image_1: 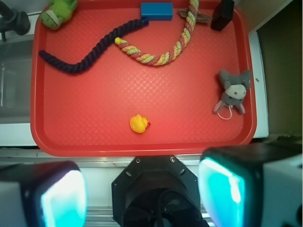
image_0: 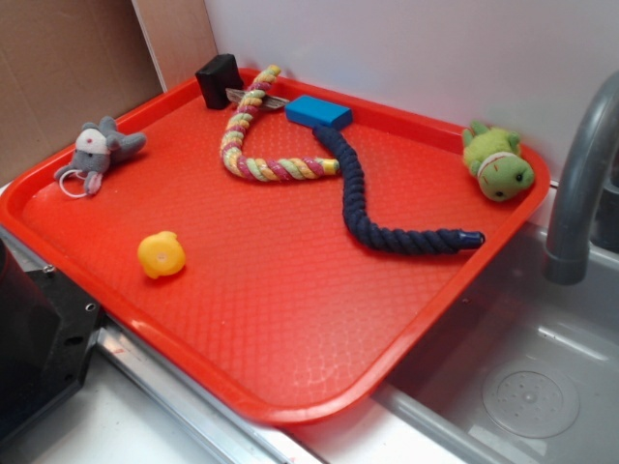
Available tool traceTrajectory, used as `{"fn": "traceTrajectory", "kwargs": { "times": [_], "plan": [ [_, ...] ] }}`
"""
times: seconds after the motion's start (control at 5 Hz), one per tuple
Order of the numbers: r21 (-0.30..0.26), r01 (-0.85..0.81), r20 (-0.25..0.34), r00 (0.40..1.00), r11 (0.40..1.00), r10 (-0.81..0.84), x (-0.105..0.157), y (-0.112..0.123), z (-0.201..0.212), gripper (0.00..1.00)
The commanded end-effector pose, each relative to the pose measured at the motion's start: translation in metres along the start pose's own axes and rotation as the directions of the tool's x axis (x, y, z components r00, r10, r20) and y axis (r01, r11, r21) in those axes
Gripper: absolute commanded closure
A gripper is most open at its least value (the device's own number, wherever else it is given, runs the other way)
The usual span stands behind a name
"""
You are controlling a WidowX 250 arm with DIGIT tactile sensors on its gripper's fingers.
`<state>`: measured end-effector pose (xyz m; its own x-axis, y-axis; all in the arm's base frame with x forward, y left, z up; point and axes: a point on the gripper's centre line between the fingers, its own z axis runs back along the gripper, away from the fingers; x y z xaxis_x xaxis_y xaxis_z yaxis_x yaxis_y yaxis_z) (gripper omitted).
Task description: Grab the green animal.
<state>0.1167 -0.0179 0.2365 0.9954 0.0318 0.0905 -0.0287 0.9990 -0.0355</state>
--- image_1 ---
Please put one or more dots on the blue rectangular block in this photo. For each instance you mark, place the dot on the blue rectangular block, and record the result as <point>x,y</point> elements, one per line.
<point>161,11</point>

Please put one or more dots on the black rectangular block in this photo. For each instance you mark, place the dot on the black rectangular block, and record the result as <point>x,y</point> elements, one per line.
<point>222,15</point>

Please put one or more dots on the brown wooden piece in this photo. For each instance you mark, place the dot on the brown wooden piece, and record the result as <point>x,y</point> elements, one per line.
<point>201,18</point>

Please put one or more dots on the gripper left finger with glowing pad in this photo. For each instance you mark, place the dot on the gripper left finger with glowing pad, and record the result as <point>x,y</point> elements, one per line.
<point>50,194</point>

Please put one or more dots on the grey plush animal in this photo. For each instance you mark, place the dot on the grey plush animal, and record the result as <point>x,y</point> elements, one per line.
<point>235,90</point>

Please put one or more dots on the yellow rubber duck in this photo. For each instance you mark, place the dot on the yellow rubber duck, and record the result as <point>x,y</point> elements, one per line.
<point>139,124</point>

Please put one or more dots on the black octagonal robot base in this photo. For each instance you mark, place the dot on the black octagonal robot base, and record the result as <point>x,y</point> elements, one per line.
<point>158,191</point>

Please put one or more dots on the green plush frog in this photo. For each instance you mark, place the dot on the green plush frog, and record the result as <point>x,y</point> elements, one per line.
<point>58,12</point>

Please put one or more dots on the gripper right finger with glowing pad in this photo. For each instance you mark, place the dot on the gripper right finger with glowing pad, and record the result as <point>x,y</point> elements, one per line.
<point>255,185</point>

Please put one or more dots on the red plastic tray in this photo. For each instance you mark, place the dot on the red plastic tray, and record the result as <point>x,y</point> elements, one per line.
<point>88,114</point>

